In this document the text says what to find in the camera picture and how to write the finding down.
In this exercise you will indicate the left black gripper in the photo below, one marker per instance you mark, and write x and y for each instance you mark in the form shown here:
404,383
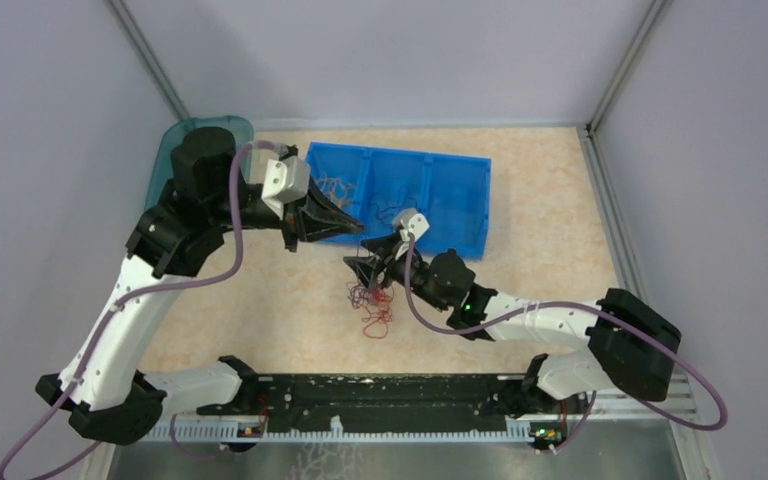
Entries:
317,217

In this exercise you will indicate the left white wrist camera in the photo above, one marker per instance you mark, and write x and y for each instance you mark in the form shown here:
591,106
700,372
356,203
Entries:
285,182

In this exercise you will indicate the aluminium frame rail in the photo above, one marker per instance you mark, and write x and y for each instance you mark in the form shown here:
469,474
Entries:
157,405

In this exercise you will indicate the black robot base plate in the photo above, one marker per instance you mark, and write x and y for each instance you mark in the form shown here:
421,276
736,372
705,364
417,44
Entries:
400,407

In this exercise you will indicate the blue three-compartment bin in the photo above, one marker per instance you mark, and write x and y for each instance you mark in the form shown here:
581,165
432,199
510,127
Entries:
374,184

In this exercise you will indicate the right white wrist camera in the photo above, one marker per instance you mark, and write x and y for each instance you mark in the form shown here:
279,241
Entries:
410,222

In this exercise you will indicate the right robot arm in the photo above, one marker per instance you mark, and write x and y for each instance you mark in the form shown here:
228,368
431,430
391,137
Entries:
617,341

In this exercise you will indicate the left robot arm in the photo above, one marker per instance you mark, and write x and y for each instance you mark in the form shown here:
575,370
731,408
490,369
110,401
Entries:
217,186

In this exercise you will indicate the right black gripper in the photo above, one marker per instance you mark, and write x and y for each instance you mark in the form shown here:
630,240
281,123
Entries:
365,267

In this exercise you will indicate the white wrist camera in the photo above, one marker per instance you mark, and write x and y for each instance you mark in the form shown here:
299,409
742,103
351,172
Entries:
285,182
410,222

